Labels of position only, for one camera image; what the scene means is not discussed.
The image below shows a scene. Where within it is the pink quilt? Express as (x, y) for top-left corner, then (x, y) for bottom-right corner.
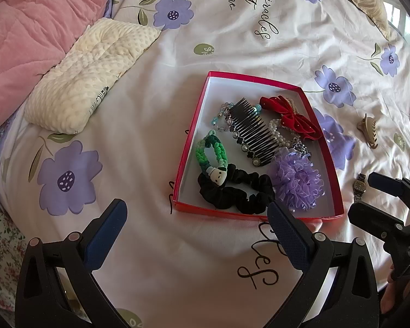
(0, 0), (124, 120)

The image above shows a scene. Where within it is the floral patterned cloth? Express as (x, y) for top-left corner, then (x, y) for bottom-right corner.
(0, 198), (31, 315)

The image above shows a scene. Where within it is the black hair comb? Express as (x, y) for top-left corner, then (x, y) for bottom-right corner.
(227, 97), (279, 168)

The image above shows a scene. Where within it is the red velvet bow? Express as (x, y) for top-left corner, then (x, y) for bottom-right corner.
(259, 96), (323, 141)

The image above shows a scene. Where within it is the black scrunchie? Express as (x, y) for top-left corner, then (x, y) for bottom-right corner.
(197, 164), (276, 215)

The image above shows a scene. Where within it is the white purple-flower bedsheet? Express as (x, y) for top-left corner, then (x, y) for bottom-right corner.
(0, 0), (410, 328)

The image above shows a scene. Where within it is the beige hair claw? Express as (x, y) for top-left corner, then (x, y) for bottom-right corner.
(357, 113), (380, 150)

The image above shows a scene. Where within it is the cream dotted pillow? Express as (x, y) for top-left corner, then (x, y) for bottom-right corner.
(24, 19), (162, 134)

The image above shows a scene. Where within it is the silver wrist watch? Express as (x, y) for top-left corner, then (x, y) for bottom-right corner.
(353, 174), (367, 203)

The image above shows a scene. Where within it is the green braided hair tie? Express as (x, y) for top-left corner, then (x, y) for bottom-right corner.
(195, 130), (230, 188)

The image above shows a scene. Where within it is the teal crystal bead bracelet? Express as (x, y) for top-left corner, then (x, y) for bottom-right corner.
(210, 102), (264, 132)

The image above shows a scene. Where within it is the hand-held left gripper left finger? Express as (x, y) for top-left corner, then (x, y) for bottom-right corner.
(14, 198), (128, 328)

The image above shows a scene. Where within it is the clear bead bracelet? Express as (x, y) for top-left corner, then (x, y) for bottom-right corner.
(268, 118), (296, 148)

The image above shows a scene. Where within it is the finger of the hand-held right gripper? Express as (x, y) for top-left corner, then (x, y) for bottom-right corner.
(368, 172), (410, 209)
(348, 201), (410, 244)

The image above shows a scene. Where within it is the red cardboard box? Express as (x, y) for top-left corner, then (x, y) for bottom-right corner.
(172, 71), (344, 224)

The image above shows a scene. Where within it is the person's right hand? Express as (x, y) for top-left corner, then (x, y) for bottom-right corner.
(381, 265), (409, 315)

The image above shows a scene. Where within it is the purple ruffled scrunchie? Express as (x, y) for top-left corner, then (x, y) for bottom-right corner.
(269, 147), (325, 211)

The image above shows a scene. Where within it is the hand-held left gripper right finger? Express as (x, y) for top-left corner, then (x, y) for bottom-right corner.
(266, 201), (380, 328)

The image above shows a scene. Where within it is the black white patterned hair tie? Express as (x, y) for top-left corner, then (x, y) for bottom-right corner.
(290, 137), (311, 158)

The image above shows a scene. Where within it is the white pearl bracelet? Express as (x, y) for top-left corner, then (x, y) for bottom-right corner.
(283, 97), (300, 114)

